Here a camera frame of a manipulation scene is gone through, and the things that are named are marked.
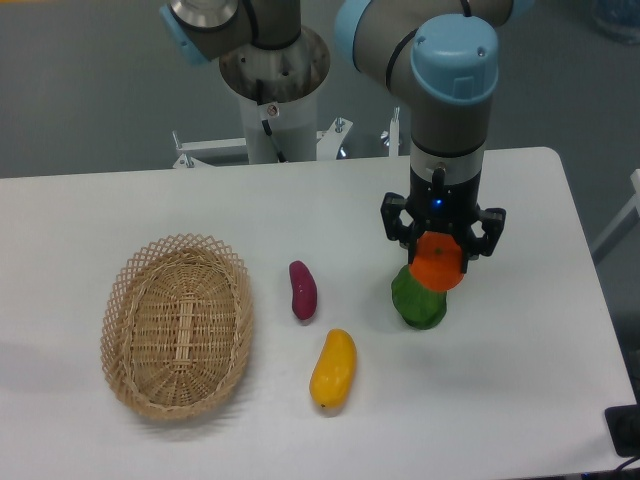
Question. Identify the purple sweet potato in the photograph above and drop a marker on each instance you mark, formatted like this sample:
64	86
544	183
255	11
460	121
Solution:
304	291

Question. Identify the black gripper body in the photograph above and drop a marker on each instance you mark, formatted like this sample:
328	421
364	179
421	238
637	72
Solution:
443	195

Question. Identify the woven wicker basket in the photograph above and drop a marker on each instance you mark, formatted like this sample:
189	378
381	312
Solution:
178	327

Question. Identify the orange fruit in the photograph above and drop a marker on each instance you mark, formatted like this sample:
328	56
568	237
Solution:
437	263

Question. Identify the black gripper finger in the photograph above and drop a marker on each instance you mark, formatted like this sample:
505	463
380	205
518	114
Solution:
400	225
482	235

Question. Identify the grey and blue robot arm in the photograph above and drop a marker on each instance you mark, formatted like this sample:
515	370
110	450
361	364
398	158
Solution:
438	57

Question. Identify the white metal frame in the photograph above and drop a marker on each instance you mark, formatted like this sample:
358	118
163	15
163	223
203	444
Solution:
620	225

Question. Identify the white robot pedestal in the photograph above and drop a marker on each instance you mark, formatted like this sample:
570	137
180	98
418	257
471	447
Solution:
277	93

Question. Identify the green vegetable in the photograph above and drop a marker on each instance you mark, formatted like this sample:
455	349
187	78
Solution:
418	306

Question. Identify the yellow mango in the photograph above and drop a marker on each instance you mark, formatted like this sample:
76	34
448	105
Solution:
334	373

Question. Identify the black device at table edge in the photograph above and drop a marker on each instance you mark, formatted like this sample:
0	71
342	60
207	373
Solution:
623	426

